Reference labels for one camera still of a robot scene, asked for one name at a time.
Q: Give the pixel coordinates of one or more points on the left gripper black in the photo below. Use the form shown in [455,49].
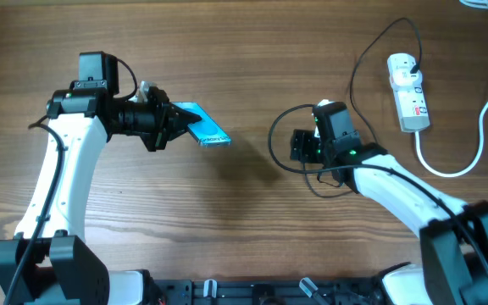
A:
[159,124]

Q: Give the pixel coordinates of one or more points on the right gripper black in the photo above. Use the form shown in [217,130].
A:
[302,145]

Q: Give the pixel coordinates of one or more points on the blue Galaxy smartphone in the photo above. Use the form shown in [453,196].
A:
[206,132]

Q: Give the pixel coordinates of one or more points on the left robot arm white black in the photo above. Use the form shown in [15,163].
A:
[47,260]

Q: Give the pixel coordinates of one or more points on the white charger plug adapter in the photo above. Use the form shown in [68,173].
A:
[403,79]

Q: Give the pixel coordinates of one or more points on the white power strip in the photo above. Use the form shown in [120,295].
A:
[411,107]

